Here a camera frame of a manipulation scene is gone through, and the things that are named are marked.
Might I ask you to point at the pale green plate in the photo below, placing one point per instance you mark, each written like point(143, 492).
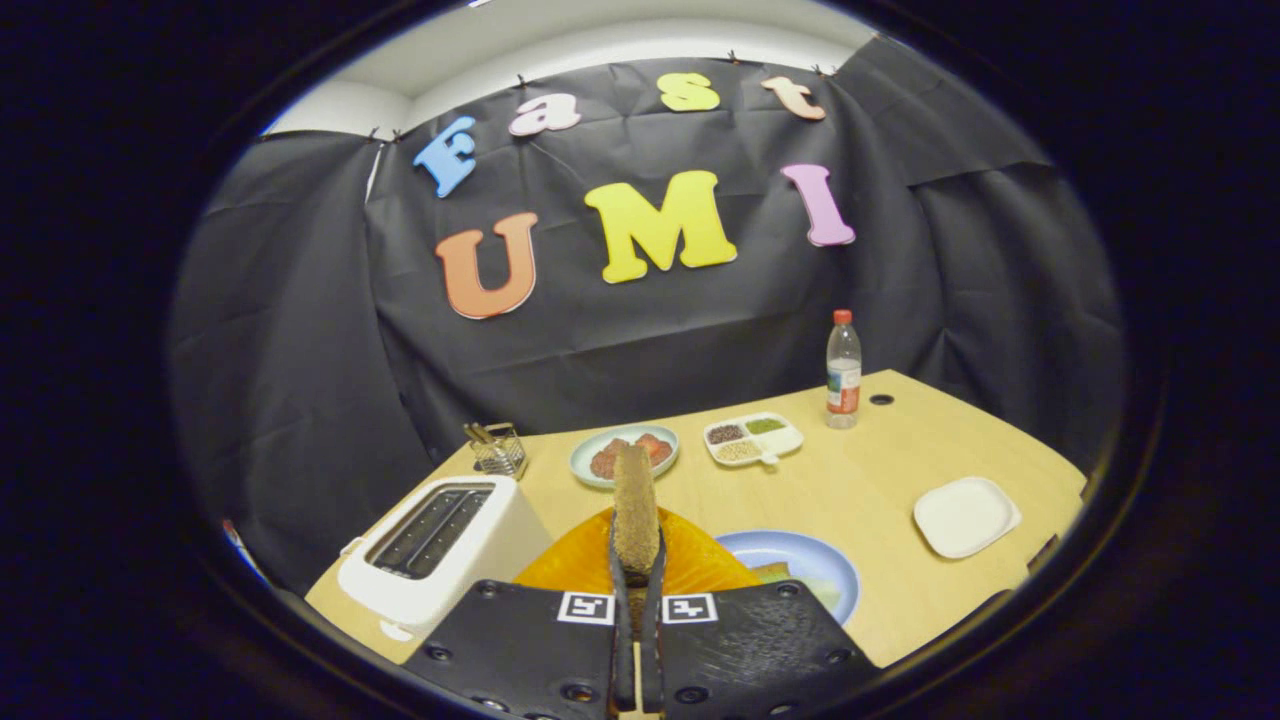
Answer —
point(582, 465)

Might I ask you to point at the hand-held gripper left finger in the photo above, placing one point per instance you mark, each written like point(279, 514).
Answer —
point(622, 670)

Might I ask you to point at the brown sausage slices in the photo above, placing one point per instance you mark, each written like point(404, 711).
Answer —
point(605, 462)

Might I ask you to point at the red tomato slices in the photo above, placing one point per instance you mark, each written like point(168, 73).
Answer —
point(655, 448)

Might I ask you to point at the white divided seasoning dish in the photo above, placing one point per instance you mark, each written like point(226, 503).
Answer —
point(785, 440)

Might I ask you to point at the brown toasted bread slice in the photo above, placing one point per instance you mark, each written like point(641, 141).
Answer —
point(636, 520)

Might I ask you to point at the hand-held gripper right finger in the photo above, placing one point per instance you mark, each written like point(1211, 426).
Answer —
point(652, 660)

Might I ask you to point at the white toaster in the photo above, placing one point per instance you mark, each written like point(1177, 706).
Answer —
point(400, 600)

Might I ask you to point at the clear plastic bottle red cap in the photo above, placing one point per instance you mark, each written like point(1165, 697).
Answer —
point(844, 385)

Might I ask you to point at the white square plate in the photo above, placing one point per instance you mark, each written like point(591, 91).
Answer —
point(965, 517)

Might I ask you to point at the green lettuce leaf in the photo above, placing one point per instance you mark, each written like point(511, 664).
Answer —
point(820, 592)

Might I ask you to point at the blue plate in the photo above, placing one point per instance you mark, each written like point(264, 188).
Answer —
point(800, 555)

